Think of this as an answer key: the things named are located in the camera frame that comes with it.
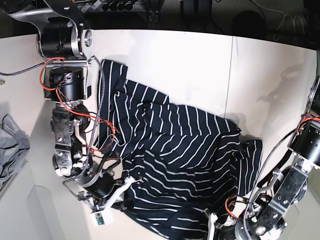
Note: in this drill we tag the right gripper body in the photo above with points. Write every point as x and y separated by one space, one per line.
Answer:
98 188

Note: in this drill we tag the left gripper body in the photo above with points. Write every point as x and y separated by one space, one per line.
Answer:
235 231

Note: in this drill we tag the navy white striped t-shirt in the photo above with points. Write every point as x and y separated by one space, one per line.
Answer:
188 161

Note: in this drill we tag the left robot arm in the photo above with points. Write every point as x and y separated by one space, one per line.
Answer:
263 217

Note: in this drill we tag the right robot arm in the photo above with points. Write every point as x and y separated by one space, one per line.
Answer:
64 40

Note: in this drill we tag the grey folded cloth pile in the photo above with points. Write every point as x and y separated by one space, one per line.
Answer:
14 146

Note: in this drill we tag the black round chair base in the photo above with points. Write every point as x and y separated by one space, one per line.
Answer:
249 24

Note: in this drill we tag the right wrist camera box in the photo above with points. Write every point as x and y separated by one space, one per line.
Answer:
103 216

